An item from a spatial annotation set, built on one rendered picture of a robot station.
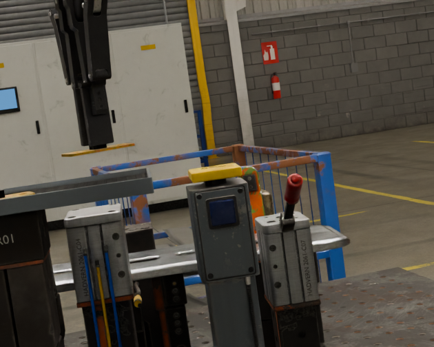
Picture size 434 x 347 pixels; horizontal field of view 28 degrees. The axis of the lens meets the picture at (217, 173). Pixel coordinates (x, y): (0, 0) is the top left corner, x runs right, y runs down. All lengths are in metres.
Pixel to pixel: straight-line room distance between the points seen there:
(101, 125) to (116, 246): 0.21
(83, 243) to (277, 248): 0.26
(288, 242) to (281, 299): 0.08
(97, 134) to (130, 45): 8.33
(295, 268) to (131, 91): 8.18
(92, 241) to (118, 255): 0.04
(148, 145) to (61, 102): 1.03
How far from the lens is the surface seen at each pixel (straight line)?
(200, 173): 1.01
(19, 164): 9.22
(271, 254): 1.20
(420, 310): 2.01
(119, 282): 1.18
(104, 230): 1.17
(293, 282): 1.21
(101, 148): 1.04
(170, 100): 9.41
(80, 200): 0.97
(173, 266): 1.30
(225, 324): 1.04
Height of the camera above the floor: 1.26
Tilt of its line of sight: 6 degrees down
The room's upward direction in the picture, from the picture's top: 8 degrees counter-clockwise
